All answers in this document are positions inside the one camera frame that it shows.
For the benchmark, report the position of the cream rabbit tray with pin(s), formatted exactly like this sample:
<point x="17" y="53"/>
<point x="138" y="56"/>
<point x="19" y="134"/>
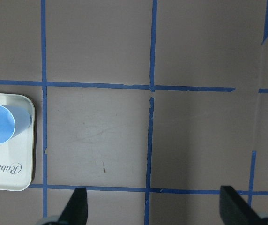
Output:
<point x="16" y="155"/>

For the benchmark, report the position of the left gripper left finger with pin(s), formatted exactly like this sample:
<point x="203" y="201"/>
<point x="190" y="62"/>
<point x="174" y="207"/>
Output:
<point x="74" y="213"/>

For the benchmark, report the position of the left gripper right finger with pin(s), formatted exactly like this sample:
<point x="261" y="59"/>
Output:
<point x="234" y="210"/>

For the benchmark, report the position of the light blue cup near centre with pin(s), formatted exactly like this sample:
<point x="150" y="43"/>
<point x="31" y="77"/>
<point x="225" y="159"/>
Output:
<point x="13" y="121"/>

